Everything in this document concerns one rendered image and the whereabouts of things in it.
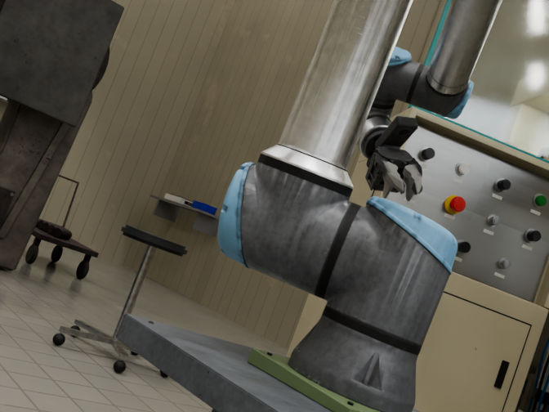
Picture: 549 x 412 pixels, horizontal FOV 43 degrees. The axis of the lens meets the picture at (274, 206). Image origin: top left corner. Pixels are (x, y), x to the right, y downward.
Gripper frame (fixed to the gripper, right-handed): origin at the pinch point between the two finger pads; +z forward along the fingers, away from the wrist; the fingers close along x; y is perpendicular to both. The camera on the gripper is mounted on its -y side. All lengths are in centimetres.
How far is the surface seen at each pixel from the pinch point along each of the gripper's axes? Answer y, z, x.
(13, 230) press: 275, -337, 128
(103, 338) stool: 205, -159, 53
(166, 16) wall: 278, -889, 14
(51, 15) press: 124, -396, 115
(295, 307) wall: 415, -434, -144
